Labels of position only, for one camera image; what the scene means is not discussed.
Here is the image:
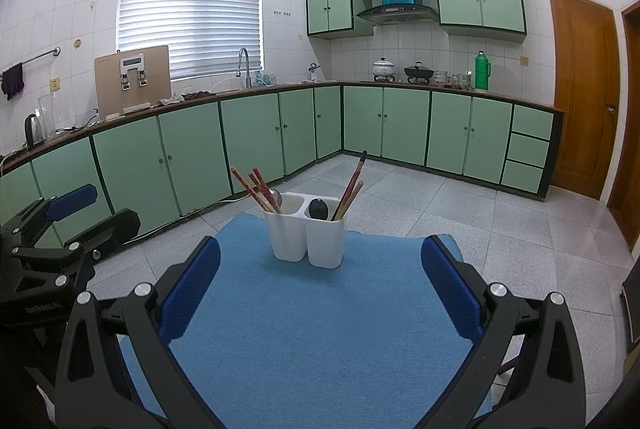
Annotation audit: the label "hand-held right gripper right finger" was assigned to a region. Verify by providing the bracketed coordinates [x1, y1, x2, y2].
[420, 234, 587, 429]

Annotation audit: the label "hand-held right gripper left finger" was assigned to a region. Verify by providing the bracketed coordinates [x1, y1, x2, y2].
[54, 236, 222, 429]

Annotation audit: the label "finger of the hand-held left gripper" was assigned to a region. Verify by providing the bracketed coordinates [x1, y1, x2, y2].
[0, 184, 99, 255]
[10, 208, 142, 290]

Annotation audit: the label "red chopstick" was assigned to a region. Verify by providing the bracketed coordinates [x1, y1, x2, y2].
[253, 167, 282, 213]
[230, 166, 267, 211]
[249, 174, 277, 213]
[238, 171, 273, 213]

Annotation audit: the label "white utensil holder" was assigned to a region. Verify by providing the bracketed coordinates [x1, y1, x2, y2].
[264, 192, 347, 269]

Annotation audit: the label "steel electric kettle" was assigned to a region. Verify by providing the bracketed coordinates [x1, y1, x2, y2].
[23, 112, 46, 148]

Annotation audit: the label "clear glass pitcher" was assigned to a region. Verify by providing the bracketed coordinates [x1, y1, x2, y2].
[37, 94, 57, 140]

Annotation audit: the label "brown board with clips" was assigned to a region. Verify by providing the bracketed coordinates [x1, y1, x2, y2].
[93, 44, 172, 123]

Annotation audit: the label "dark hanging towel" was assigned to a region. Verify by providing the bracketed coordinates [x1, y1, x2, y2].
[0, 62, 25, 101]

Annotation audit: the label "blue mat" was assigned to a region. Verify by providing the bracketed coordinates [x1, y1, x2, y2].
[117, 212, 493, 429]

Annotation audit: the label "crumpled cloth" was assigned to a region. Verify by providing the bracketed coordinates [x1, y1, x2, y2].
[154, 91, 219, 108]

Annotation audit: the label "green base cabinets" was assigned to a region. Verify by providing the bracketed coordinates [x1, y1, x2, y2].
[0, 80, 567, 256]

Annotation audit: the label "dark object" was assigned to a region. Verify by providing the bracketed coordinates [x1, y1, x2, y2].
[619, 266, 640, 356]

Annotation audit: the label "steel kitchen faucet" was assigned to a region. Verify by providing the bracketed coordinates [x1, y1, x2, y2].
[235, 47, 253, 89]

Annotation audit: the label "group of bowls and jars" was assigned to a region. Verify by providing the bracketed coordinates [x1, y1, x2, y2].
[433, 68, 474, 90]

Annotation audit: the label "black wok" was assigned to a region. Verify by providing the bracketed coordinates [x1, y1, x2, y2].
[403, 62, 435, 84]

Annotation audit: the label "green thermos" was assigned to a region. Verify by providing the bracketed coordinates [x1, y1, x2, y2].
[473, 50, 492, 92]

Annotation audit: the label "white window blind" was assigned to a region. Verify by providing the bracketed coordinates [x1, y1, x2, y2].
[117, 0, 264, 83]

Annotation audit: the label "white lidded pot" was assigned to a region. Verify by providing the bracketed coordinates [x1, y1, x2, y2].
[372, 56, 397, 83]

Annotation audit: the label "wooden door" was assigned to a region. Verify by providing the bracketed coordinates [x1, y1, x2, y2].
[548, 0, 621, 201]

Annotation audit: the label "black range hood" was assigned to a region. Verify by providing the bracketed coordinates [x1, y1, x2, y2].
[355, 2, 440, 26]

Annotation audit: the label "metal towel rail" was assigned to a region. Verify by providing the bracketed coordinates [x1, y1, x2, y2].
[0, 46, 61, 73]

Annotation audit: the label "wooden door frame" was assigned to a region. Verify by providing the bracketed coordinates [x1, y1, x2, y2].
[607, 1, 640, 256]

